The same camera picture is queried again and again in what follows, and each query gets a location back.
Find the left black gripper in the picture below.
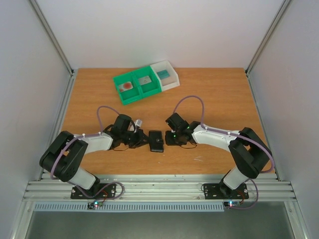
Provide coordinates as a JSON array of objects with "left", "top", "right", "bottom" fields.
[{"left": 122, "top": 129, "right": 152, "bottom": 149}]

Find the black leather card holder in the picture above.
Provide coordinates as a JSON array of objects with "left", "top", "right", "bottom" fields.
[{"left": 149, "top": 130, "right": 164, "bottom": 153}]

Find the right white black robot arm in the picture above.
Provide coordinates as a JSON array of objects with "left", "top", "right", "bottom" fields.
[{"left": 165, "top": 113, "right": 274, "bottom": 199}]

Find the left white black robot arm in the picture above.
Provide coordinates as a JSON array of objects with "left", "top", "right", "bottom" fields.
[{"left": 39, "top": 114, "right": 149, "bottom": 198}]

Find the red dot card in bin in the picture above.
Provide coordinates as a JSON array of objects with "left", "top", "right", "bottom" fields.
[{"left": 118, "top": 82, "right": 134, "bottom": 93}]

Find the grey card in bin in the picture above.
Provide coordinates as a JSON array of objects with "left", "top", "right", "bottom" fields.
[{"left": 138, "top": 76, "right": 152, "bottom": 86}]

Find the teal card in bin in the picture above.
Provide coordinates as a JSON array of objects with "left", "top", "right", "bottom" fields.
[{"left": 157, "top": 70, "right": 170, "bottom": 80}]

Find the green bin left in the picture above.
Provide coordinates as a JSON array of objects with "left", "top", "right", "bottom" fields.
[{"left": 113, "top": 72, "right": 142, "bottom": 105}]

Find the green bin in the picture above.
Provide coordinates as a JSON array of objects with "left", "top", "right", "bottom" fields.
[
  {"left": 132, "top": 66, "right": 161, "bottom": 99},
  {"left": 113, "top": 72, "right": 142, "bottom": 105}
]

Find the green bin middle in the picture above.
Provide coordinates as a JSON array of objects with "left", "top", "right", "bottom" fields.
[{"left": 132, "top": 66, "right": 161, "bottom": 99}]

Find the white bin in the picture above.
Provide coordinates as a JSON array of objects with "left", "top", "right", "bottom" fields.
[{"left": 150, "top": 60, "right": 180, "bottom": 92}]

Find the left small circuit board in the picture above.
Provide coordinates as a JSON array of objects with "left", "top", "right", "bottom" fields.
[{"left": 87, "top": 201, "right": 104, "bottom": 210}]

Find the small circuit board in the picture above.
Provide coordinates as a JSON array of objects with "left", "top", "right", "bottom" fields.
[
  {"left": 87, "top": 201, "right": 104, "bottom": 210},
  {"left": 224, "top": 201, "right": 244, "bottom": 209}
]

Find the right small circuit board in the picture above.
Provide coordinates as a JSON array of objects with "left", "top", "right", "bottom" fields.
[{"left": 224, "top": 201, "right": 244, "bottom": 209}]

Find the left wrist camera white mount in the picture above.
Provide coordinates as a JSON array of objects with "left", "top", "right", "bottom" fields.
[{"left": 129, "top": 119, "right": 143, "bottom": 132}]

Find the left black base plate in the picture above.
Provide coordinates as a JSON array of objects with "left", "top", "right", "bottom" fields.
[{"left": 70, "top": 183, "right": 116, "bottom": 199}]

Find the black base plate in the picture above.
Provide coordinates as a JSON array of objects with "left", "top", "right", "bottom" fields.
[
  {"left": 70, "top": 183, "right": 116, "bottom": 199},
  {"left": 201, "top": 183, "right": 249, "bottom": 200}
]

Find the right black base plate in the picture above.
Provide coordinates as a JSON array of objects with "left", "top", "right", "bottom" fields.
[{"left": 201, "top": 183, "right": 249, "bottom": 200}]

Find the grey slotted cable duct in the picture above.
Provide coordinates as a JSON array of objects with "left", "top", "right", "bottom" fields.
[{"left": 34, "top": 202, "right": 224, "bottom": 213}]

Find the aluminium frame rail front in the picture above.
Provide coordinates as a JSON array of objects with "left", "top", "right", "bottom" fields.
[{"left": 22, "top": 172, "right": 296, "bottom": 202}]

